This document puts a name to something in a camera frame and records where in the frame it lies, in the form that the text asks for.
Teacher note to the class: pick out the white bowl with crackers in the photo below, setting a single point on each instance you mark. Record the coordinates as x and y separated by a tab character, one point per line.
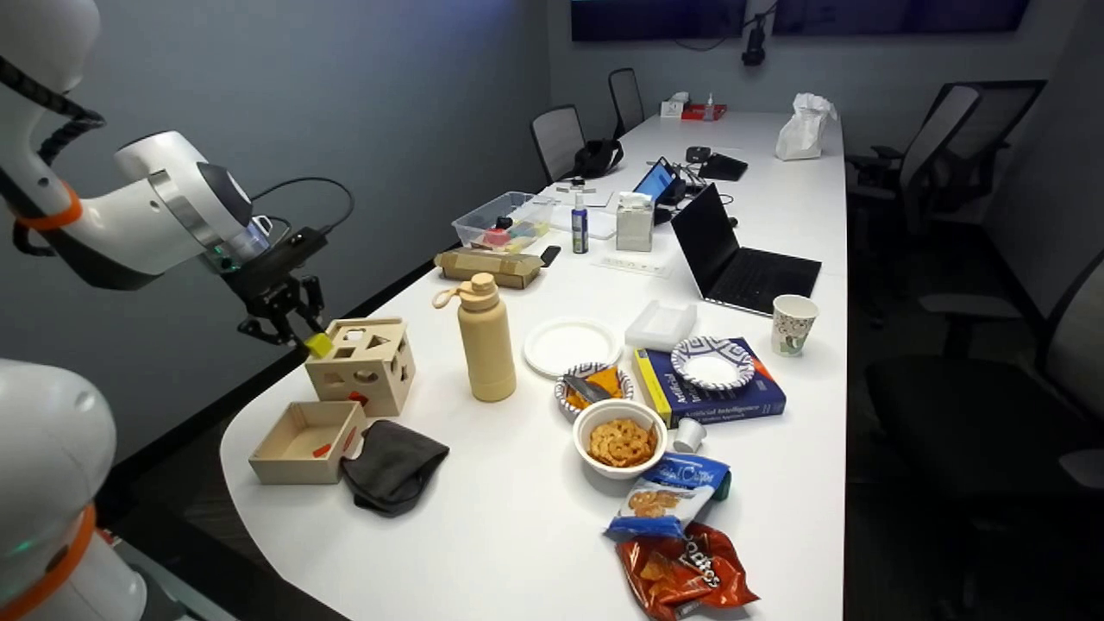
623	443

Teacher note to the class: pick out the white plastic food container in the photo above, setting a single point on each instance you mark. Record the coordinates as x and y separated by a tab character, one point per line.
661	327

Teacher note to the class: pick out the yellow wooden cube block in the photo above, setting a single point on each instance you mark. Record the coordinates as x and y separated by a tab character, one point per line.
319	342

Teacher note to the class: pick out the blue snack bag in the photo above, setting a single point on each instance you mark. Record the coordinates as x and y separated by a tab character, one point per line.
666	496

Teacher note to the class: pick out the small bowl with snacks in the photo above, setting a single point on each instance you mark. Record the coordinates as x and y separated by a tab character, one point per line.
594	383

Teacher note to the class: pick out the clear plastic storage bin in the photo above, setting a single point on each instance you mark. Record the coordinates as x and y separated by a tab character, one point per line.
498	220

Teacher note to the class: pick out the wooden shape sorting box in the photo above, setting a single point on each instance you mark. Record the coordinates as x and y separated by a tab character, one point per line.
368	368

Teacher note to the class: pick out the small white box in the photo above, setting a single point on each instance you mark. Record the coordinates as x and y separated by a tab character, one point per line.
674	105

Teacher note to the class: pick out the red wooden cube block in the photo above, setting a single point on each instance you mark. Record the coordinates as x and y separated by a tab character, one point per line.
321	451

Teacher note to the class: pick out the dark grey folded cloth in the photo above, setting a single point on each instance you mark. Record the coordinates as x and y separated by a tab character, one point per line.
390	467

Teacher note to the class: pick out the black conference camera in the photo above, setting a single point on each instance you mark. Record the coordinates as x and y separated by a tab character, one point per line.
758	40

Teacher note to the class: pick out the small red box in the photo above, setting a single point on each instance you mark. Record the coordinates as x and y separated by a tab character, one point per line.
704	112

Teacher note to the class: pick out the red chip bag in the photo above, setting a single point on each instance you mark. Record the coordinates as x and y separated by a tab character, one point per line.
684	575

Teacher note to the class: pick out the open wooden tray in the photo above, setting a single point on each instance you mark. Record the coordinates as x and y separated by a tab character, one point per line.
301	443

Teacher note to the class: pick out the beige water bottle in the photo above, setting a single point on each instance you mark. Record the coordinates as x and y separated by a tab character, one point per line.
486	346

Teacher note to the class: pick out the small black devices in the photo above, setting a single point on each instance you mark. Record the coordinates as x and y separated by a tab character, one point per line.
720	162

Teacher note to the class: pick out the paper coffee cup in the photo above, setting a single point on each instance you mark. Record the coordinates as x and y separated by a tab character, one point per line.
796	327

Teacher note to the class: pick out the black smartphone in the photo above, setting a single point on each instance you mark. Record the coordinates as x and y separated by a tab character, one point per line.
549	256

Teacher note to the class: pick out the wall display screen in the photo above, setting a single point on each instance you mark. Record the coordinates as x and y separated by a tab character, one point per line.
658	20
901	16

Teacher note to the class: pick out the black office chair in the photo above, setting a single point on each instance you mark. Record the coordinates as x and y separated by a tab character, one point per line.
1001	435
931	150

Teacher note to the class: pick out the blue and yellow book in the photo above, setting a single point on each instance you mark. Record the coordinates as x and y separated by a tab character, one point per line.
736	403

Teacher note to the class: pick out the white plastic bag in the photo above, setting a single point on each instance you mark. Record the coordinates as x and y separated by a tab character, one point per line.
800	129

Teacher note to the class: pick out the open black laptop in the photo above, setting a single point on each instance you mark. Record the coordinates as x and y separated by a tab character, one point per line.
725	261

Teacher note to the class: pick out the white carton box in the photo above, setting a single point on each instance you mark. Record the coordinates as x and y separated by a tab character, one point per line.
632	222

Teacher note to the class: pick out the flat white plate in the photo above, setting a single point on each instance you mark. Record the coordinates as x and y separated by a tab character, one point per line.
566	351

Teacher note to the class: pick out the tablet with lit screen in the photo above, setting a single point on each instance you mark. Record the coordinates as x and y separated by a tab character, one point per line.
658	182

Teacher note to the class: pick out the small clear bottle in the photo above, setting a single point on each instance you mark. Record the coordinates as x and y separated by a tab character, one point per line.
582	229

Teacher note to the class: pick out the grey mesh office chair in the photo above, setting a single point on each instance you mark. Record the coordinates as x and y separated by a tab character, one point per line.
556	141
625	99

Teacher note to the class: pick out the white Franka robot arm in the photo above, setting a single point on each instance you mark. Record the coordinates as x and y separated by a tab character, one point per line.
56	461

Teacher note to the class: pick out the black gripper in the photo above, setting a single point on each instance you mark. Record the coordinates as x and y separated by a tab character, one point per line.
277	264

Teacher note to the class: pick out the small white cup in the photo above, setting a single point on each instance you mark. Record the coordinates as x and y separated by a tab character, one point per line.
687	435

